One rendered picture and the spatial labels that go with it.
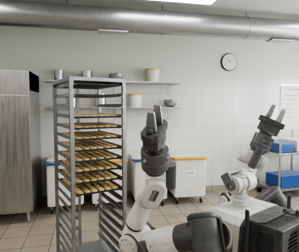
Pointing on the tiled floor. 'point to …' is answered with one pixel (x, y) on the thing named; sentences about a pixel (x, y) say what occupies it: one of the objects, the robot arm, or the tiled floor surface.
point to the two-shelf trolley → (292, 169)
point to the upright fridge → (10, 142)
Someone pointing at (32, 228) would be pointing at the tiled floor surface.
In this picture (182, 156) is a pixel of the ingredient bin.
